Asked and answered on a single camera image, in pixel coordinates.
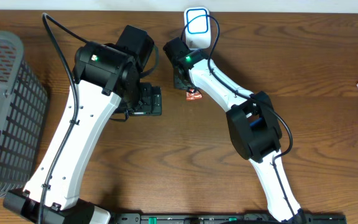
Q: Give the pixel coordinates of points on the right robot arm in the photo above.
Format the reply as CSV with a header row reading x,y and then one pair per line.
x,y
255,128

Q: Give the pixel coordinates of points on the red chocolate bar wrapper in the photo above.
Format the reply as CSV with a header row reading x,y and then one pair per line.
x,y
193,94

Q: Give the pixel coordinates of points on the white barcode scanner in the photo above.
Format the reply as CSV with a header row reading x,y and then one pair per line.
x,y
198,28

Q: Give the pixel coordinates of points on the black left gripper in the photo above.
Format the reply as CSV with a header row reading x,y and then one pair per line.
x,y
151,100

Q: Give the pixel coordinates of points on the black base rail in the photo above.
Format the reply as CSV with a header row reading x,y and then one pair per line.
x,y
136,218

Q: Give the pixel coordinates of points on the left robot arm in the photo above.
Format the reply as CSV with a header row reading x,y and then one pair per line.
x,y
107,81

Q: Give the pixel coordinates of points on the grey plastic mesh basket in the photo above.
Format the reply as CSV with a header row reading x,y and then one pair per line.
x,y
23,109

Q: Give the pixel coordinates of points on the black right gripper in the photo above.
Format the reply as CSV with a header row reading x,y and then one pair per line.
x,y
179,85

